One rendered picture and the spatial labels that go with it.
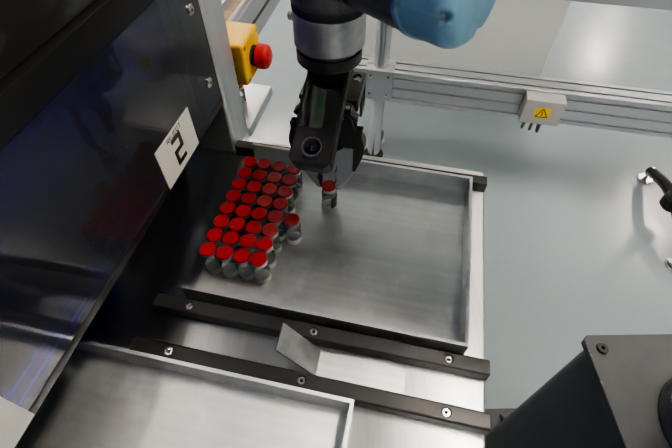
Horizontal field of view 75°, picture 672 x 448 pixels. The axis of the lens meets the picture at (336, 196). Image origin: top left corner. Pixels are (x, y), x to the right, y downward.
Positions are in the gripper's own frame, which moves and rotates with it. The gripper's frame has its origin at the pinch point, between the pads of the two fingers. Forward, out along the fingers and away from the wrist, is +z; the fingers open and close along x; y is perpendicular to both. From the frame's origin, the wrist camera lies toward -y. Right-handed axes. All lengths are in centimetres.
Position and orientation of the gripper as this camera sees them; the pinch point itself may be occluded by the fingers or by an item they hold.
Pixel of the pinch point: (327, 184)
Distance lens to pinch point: 60.6
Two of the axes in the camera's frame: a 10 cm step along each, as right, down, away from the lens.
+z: 0.0, 6.5, 7.6
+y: 2.1, -7.4, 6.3
